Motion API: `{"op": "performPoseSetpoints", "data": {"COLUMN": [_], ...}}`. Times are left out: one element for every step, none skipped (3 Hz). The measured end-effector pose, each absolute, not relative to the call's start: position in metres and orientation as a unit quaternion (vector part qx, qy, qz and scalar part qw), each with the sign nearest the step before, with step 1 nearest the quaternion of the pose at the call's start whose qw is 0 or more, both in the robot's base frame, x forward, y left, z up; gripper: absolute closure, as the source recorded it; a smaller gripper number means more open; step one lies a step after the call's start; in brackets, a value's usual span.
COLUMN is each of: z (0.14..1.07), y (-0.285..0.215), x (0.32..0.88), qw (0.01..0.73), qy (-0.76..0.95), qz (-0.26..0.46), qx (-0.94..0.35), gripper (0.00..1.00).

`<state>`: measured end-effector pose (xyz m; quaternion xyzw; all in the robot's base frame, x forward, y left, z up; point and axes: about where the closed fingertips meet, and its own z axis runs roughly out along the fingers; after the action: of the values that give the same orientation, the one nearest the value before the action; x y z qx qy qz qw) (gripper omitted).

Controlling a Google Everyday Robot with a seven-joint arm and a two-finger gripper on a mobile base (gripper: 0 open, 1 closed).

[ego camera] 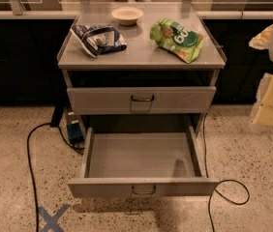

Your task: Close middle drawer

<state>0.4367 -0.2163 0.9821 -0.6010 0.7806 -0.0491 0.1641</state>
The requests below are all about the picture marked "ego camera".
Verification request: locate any grey drawer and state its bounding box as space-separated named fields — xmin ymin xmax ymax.
xmin=67 ymin=86 xmax=216 ymax=115
xmin=68 ymin=127 xmax=219 ymax=198

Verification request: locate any grey drawer cabinet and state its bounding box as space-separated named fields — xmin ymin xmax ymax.
xmin=58 ymin=2 xmax=226 ymax=132

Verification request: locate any green snack bag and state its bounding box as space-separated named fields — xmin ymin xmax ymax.
xmin=150 ymin=18 xmax=204 ymax=64

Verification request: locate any beige bowl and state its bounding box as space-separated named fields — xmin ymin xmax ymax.
xmin=111 ymin=7 xmax=143 ymax=26

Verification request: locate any blue white chip bag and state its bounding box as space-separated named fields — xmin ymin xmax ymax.
xmin=70 ymin=24 xmax=127 ymax=58

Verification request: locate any blue power box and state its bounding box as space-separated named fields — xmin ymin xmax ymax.
xmin=65 ymin=107 xmax=84 ymax=144

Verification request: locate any blue tape cross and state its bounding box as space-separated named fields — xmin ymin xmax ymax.
xmin=39 ymin=204 xmax=70 ymax=232

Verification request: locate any long white counter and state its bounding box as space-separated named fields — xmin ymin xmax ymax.
xmin=0 ymin=11 xmax=273 ymax=19

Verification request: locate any black cable right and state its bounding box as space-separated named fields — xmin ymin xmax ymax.
xmin=201 ymin=111 xmax=251 ymax=232

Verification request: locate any black cable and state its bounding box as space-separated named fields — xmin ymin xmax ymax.
xmin=26 ymin=122 xmax=86 ymax=232
xmin=201 ymin=111 xmax=251 ymax=232

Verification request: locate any black cable left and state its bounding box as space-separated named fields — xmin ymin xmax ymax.
xmin=26 ymin=122 xmax=86 ymax=232

